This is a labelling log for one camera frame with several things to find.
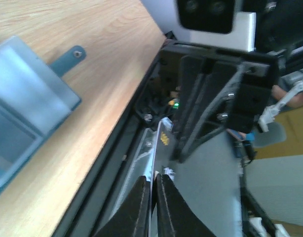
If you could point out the teal leather card holder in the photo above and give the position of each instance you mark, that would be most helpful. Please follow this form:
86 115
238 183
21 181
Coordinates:
34 102

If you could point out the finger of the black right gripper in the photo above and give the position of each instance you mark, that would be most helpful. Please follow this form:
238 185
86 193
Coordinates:
223 79
192 80

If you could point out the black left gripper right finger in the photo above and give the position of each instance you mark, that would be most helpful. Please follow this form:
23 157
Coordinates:
174 217

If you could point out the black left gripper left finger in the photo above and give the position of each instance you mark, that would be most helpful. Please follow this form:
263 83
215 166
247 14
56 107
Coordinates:
131 219

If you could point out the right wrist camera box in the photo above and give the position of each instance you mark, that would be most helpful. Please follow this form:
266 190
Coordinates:
218 23

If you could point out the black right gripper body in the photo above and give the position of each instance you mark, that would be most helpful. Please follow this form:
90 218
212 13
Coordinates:
260 72

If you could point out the black VIP credit card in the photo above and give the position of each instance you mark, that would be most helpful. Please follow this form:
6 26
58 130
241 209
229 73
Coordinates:
163 145

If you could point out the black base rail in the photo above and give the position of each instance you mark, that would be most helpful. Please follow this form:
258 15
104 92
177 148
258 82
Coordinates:
126 152

